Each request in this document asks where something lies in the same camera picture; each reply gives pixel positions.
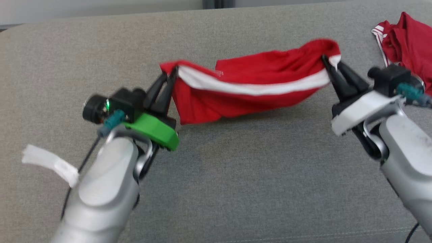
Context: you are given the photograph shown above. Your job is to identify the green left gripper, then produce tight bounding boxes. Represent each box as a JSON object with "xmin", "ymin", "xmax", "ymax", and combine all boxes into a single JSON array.
[{"xmin": 123, "ymin": 66, "xmax": 180, "ymax": 152}]

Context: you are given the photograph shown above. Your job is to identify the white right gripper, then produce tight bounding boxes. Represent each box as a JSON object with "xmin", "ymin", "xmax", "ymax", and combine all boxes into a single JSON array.
[{"xmin": 321, "ymin": 55, "xmax": 403, "ymax": 137}]

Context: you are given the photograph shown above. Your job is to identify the red Bulls 23 jersey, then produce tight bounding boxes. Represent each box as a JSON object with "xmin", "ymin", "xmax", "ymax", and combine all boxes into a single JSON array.
[{"xmin": 371, "ymin": 12, "xmax": 432, "ymax": 97}]

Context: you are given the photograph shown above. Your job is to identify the red white-striped shorts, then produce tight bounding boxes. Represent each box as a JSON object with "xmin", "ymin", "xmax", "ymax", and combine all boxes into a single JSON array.
[{"xmin": 159, "ymin": 39, "xmax": 341, "ymax": 125}]

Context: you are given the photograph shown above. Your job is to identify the grey double-foot partition post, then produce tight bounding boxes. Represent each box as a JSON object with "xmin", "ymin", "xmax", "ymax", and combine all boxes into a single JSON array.
[{"xmin": 202, "ymin": 0, "xmax": 236, "ymax": 9}]

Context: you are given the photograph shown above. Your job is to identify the white cable label tag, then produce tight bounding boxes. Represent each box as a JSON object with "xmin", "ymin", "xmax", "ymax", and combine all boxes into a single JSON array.
[{"xmin": 22, "ymin": 144, "xmax": 80, "ymax": 188}]

